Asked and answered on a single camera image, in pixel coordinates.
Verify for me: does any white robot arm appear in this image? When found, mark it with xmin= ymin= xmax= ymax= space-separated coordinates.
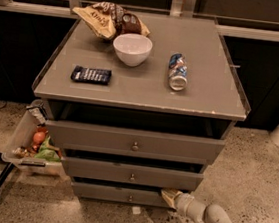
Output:
xmin=161 ymin=188 xmax=233 ymax=223

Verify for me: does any orange round fruit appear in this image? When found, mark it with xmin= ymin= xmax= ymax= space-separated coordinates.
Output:
xmin=33 ymin=131 xmax=45 ymax=144

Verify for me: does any grey top drawer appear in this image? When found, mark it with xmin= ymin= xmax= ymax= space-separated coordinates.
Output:
xmin=46 ymin=120 xmax=225 ymax=164

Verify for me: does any grey bottom drawer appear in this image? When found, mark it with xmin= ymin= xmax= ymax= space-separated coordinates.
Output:
xmin=72 ymin=182 xmax=169 ymax=208

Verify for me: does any blue white soda can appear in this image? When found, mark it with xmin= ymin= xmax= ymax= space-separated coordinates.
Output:
xmin=168 ymin=53 xmax=187 ymax=91

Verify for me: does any green snack bag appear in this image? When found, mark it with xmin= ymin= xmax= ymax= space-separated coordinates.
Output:
xmin=35 ymin=136 xmax=61 ymax=162

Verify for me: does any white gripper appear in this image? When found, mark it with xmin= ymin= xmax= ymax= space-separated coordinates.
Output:
xmin=161 ymin=188 xmax=197 ymax=218

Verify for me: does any brown yellow chip bag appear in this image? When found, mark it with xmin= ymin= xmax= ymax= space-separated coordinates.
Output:
xmin=72 ymin=1 xmax=150 ymax=41

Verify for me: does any grey middle drawer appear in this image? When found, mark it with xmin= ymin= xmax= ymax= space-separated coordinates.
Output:
xmin=61 ymin=157 xmax=204 ymax=191

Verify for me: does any white bowl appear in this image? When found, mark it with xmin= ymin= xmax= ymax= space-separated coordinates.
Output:
xmin=113 ymin=33 xmax=153 ymax=67

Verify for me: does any grey drawer cabinet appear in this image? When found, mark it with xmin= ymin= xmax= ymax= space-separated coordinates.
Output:
xmin=20 ymin=0 xmax=261 ymax=218

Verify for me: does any clear plastic bin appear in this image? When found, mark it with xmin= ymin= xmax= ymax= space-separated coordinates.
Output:
xmin=1 ymin=100 xmax=65 ymax=177

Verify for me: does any grey drawer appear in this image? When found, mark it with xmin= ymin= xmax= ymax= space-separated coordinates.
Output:
xmin=46 ymin=120 xmax=225 ymax=164
xmin=61 ymin=157 xmax=204 ymax=191
xmin=72 ymin=182 xmax=169 ymax=208

